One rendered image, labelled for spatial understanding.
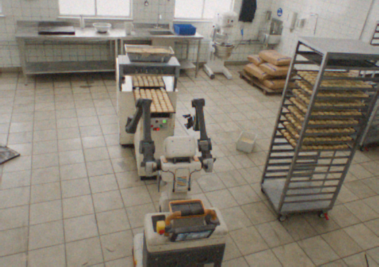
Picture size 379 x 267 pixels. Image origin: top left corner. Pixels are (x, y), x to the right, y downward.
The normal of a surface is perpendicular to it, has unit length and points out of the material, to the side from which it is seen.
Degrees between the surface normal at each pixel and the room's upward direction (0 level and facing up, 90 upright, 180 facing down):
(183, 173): 82
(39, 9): 90
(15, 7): 90
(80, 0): 90
